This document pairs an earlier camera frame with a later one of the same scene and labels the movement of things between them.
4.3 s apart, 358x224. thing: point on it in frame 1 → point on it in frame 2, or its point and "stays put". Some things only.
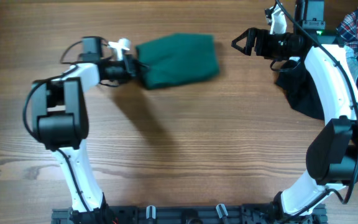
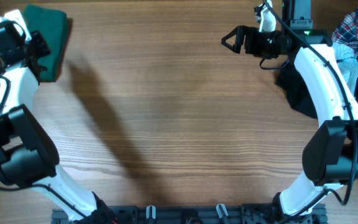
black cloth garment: x=301 y=90 stays put
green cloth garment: x=178 y=59 → x=51 y=24
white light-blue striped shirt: x=353 y=66 stays put
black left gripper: x=130 y=62 → x=36 y=38
